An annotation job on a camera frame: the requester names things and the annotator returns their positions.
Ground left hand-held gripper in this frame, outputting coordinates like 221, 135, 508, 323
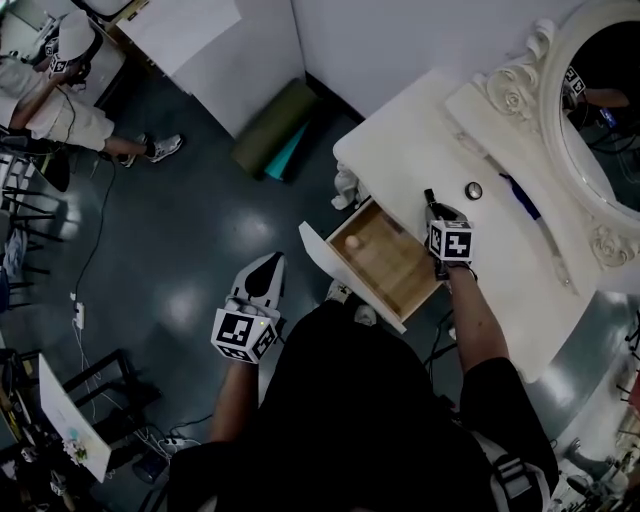
210, 251, 289, 366

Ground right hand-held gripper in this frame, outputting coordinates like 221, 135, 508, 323
423, 199, 475, 265

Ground wooden drawer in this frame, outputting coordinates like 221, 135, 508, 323
298, 196, 444, 335

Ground person's right forearm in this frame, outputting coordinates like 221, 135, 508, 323
447, 264, 511, 376

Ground person's left forearm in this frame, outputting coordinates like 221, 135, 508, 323
208, 360, 261, 444

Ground white ornate dressing table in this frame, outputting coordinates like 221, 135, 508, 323
331, 67, 609, 384

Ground blue cloth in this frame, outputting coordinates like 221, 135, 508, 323
498, 172, 544, 221

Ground teal rolled mat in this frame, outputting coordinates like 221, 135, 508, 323
263, 122, 311, 182

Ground person's black clothing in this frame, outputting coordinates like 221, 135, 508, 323
167, 299, 561, 512

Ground green rolled mat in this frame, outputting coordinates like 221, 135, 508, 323
230, 78, 319, 181

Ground white drawing board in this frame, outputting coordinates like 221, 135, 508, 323
37, 353, 112, 484

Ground black metal stool frames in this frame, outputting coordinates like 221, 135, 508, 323
0, 144, 66, 281

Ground white side cabinet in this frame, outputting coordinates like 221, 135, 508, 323
69, 0, 244, 94

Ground oval mirror white carved frame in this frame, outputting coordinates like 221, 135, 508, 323
472, 0, 640, 271

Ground black metal table frame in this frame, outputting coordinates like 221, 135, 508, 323
62, 347, 164, 441

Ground black floor cable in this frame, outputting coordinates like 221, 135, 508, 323
74, 159, 117, 301

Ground tangle of white cables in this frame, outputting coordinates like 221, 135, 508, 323
74, 324, 201, 451

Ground grey striped shoulder strap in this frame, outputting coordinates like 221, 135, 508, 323
472, 432, 554, 512

